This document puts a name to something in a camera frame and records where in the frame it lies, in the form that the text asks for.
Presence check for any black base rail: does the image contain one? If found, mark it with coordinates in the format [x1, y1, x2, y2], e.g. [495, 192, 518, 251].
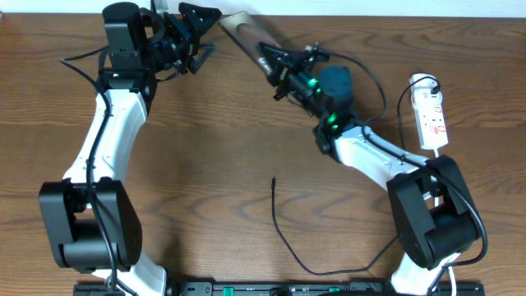
[72, 280, 486, 296]

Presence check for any white power strip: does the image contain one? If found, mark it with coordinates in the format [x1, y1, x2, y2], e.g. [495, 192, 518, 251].
[409, 73, 449, 150]

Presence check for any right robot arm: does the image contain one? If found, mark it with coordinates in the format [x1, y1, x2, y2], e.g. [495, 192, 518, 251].
[255, 42, 488, 295]

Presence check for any black USB charging cable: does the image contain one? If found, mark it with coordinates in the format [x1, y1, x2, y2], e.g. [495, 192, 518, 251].
[270, 76, 441, 276]

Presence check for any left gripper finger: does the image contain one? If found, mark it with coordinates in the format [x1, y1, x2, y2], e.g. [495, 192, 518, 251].
[178, 2, 222, 41]
[188, 44, 216, 74]

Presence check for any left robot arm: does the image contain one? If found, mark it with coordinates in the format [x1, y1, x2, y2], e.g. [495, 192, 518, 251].
[39, 2, 222, 295]

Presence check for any white power strip cord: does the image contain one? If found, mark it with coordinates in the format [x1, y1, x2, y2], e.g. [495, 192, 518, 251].
[433, 149, 458, 296]

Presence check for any Galaxy S25 Ultra smartphone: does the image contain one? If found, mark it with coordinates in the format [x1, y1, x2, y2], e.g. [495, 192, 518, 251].
[219, 11, 281, 76]

